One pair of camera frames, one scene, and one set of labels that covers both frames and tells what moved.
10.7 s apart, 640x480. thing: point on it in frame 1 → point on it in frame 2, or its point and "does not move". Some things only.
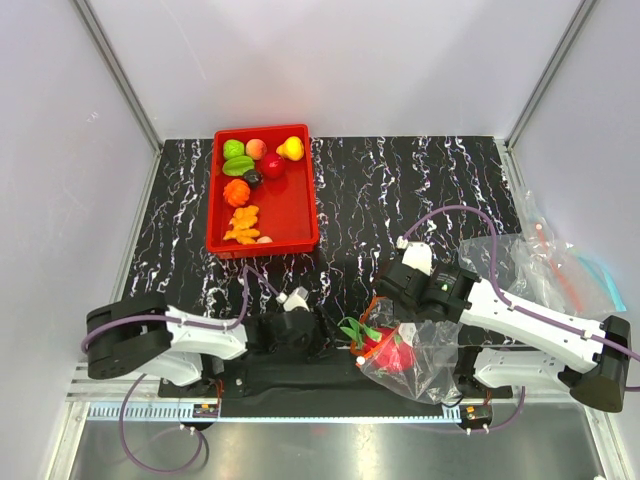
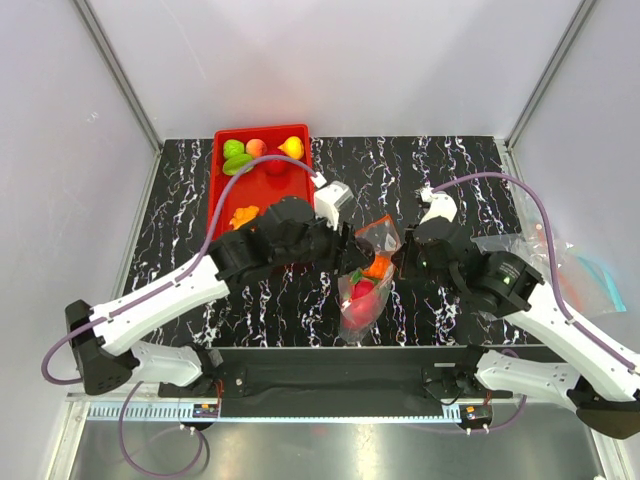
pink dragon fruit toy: x=384 y=346 → x=363 y=292
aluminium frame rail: x=311 y=379 does not move
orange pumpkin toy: x=236 y=192 → x=379 y=267
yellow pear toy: x=292 y=148 does not move
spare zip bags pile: x=538 y=269 does not move
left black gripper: x=325 y=337 → x=344 y=254
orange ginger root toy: x=243 y=218 does not move
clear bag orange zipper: x=417 y=358 → x=362 y=294
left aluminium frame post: x=138 y=110 does not move
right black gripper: x=402 y=314 → x=403 y=258
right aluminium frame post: x=564 y=41 does not move
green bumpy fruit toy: x=233 y=148 does not move
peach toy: x=256 y=148 does not move
